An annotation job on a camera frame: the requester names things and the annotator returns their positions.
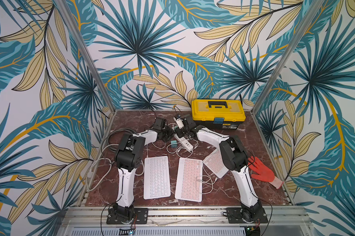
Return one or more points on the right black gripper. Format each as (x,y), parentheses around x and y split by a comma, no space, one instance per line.
(180,132)

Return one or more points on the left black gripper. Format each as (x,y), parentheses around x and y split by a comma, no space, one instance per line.
(170,133)

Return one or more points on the white power strip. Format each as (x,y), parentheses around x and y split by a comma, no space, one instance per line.
(184,143)

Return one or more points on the pink keyboard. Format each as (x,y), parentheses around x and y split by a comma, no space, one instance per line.
(189,176)
(214,162)

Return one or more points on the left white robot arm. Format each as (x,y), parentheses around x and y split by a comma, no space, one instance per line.
(128,158)

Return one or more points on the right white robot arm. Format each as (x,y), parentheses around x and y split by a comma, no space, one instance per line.
(234,158)

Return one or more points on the yellow black toolbox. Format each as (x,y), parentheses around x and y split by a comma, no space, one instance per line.
(217,113)

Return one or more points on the red work glove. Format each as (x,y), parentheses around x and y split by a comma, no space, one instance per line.
(263,173)

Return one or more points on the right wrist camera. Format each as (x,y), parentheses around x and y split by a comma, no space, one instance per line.
(179,121)

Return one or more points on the white wireless keyboard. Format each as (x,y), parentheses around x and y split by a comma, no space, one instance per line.
(156,178)

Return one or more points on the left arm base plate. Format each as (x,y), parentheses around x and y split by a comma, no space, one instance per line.
(119,216)

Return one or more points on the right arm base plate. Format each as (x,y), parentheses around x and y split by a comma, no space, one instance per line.
(238,215)

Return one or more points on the aluminium front rail frame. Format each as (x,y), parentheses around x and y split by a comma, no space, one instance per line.
(188,221)

